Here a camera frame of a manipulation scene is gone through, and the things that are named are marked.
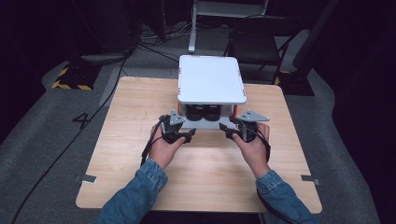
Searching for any person's right hand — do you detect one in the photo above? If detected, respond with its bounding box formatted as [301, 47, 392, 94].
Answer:
[232, 121, 271, 179]

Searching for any long black floor cable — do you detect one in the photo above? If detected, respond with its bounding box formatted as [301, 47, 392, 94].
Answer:
[10, 50, 134, 224]

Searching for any black folding chair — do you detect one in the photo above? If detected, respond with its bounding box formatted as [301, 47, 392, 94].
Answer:
[223, 14, 301, 86]

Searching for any white metal stand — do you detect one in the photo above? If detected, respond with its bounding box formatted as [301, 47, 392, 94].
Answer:
[188, 0, 271, 54]

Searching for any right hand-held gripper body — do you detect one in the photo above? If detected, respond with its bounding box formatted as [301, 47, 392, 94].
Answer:
[235, 108, 271, 144]

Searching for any black sandal with green strap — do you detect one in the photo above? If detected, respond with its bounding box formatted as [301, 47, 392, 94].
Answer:
[185, 105, 205, 122]

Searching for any person's left hand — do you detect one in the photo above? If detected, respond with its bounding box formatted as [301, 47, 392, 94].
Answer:
[148, 123, 185, 171]

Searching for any black base with yellow stripes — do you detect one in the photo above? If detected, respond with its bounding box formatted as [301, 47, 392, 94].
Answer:
[50, 63, 103, 91]

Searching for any white two-tier shoe rack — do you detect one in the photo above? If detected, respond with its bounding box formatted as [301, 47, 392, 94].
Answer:
[176, 54, 248, 131]

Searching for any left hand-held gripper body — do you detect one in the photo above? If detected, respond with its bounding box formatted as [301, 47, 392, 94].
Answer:
[158, 109, 189, 145]

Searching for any black sandal with blue strap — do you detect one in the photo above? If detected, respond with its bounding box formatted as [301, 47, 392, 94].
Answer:
[203, 105, 222, 122]

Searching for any dark slanted pole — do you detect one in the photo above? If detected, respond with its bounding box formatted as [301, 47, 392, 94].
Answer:
[291, 0, 341, 69]

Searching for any black stand base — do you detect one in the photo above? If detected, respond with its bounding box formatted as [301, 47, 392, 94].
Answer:
[274, 70, 316, 97]

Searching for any bundle of floor cables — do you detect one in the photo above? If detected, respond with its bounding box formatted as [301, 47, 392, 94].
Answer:
[136, 21, 195, 63]

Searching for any left hand-held gripper cable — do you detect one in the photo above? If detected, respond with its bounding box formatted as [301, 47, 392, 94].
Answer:
[140, 114, 171, 168]

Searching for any grey tape marker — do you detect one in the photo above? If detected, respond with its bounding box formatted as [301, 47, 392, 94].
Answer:
[74, 173, 98, 185]
[300, 175, 321, 187]

